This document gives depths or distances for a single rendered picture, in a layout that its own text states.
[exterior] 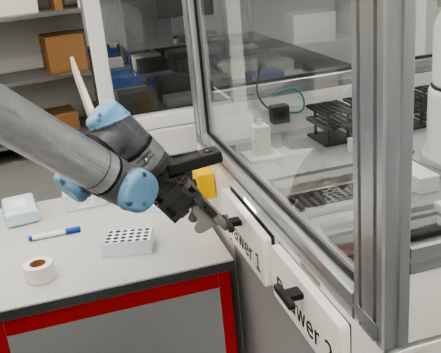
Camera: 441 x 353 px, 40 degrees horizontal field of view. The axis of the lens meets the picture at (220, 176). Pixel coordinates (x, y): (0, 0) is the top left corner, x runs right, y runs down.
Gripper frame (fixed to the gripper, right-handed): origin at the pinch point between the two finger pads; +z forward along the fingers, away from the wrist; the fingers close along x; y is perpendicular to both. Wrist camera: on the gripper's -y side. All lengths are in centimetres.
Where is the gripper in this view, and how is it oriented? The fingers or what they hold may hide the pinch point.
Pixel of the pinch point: (222, 219)
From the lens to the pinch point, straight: 130.7
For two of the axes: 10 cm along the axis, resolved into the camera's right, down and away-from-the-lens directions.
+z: 6.2, 6.6, 4.3
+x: 2.8, 3.2, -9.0
